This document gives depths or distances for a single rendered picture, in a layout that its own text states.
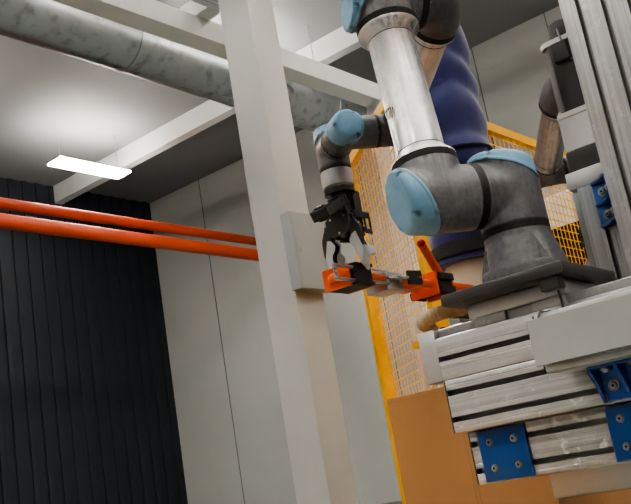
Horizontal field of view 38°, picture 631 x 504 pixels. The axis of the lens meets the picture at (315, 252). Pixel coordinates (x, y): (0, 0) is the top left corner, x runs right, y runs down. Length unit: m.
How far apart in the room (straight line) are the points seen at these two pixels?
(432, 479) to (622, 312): 1.06
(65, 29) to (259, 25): 4.56
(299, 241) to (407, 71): 1.81
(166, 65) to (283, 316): 5.73
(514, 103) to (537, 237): 10.90
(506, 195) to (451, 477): 0.89
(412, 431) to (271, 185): 1.48
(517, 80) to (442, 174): 10.98
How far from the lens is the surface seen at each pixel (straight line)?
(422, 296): 2.29
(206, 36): 4.89
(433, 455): 2.26
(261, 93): 3.61
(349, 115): 2.01
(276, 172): 3.48
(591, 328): 1.33
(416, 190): 1.49
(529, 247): 1.53
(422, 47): 1.86
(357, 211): 2.07
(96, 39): 8.38
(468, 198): 1.52
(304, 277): 3.33
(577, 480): 1.63
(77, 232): 11.53
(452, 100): 2.57
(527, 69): 12.46
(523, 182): 1.57
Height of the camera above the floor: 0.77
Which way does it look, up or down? 14 degrees up
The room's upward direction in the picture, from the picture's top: 10 degrees counter-clockwise
